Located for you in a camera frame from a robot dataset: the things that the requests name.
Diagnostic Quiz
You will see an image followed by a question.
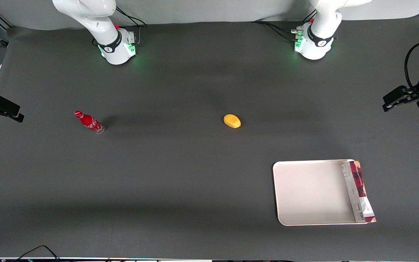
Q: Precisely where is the red cola bottle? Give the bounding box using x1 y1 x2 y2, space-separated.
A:
74 110 105 135

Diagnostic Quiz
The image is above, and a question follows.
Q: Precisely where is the red tartan cookie box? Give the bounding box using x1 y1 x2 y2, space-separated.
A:
341 160 377 223

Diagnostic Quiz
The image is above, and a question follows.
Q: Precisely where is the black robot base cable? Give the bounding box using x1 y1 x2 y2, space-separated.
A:
115 5 148 46
252 9 317 41

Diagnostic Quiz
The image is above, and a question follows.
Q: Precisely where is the black cable at table edge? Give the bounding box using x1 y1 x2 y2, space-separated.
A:
13 245 61 262

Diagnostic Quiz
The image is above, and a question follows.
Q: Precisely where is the yellow lemon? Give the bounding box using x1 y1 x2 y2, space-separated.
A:
223 114 242 129

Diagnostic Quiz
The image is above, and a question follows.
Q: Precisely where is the white plastic tray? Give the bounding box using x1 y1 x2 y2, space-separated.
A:
272 159 371 227

